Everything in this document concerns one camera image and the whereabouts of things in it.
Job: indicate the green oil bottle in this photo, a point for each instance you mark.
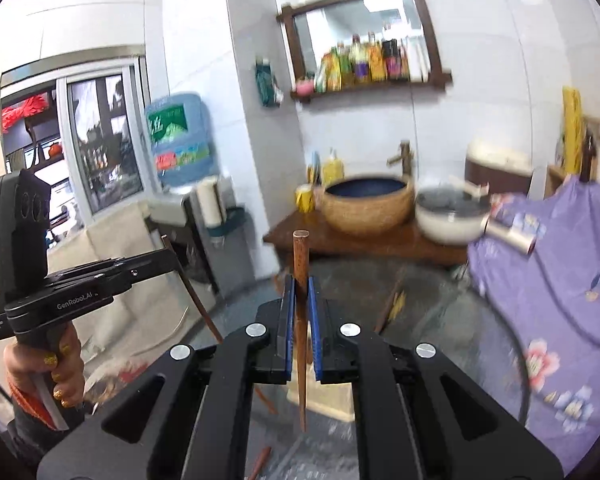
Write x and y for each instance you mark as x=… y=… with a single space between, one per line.
x=345 y=67

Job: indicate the green packet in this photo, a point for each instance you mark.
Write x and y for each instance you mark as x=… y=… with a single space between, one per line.
x=267 y=82

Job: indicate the yellow snack packet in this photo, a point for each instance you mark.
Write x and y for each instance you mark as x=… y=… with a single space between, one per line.
x=326 y=75

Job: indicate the orange label bottle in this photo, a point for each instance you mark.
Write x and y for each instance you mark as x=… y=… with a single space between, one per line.
x=375 y=60

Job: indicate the purple floral cloth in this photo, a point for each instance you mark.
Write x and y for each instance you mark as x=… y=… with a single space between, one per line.
x=555 y=300

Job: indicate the dark soy sauce bottle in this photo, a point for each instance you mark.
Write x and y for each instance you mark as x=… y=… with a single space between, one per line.
x=394 y=62

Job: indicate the wooden framed mirror shelf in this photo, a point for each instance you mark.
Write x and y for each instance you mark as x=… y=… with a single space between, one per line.
x=435 y=35

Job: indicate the purple label bottle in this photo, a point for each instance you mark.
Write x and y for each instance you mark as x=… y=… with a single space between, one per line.
x=359 y=62

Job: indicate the yellow soap bottle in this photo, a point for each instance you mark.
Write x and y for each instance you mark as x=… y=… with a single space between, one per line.
x=332 y=170

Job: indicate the beige cloth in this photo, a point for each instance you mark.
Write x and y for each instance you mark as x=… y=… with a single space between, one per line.
x=119 y=270

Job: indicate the water dispenser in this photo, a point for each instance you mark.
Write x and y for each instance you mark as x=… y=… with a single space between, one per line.
x=174 y=220

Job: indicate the bronze faucet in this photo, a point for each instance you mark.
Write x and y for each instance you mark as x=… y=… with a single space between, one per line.
x=402 y=157

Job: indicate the blue water jug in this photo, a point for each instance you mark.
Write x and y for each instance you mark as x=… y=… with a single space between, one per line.
x=179 y=140

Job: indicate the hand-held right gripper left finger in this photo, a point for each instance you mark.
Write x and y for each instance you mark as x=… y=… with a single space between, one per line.
x=290 y=320

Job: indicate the person's left hand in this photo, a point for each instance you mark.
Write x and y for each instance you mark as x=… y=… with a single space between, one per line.
x=67 y=375

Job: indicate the window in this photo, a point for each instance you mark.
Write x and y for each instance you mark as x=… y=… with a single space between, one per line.
x=94 y=140

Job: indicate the brown white rice cooker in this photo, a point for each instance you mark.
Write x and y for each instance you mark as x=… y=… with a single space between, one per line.
x=500 y=170

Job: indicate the person's left forearm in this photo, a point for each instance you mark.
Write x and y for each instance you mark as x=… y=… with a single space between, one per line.
x=29 y=420

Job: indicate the white pan with lid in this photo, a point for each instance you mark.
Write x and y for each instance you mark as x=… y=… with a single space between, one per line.
x=450 y=220

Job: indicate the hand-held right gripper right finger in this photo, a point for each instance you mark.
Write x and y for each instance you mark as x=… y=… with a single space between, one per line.
x=314 y=330

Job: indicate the white plastic bottle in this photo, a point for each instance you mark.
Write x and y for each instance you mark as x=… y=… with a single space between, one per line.
x=416 y=62

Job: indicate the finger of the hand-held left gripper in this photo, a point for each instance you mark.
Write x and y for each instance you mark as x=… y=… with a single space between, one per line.
x=139 y=272
x=79 y=271

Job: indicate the wooden washstand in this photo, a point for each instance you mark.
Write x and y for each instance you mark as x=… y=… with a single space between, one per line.
x=320 y=237

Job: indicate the yellow cup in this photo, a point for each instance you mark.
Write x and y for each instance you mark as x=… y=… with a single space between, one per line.
x=305 y=200

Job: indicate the brown glass bottle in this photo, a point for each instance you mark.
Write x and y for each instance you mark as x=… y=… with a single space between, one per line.
x=588 y=160

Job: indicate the yellow roll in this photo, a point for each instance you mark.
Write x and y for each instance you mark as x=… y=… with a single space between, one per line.
x=573 y=130

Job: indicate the woven pattern wash basin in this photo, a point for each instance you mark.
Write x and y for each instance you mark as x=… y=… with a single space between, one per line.
x=367 y=210

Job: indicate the round glass table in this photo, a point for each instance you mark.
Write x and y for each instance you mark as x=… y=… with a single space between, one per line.
x=430 y=340

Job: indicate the pink bowl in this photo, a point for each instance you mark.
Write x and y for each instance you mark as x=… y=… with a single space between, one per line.
x=305 y=86

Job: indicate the brown wooden chopstick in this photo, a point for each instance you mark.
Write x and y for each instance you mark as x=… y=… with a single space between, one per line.
x=259 y=462
x=194 y=300
x=301 y=260

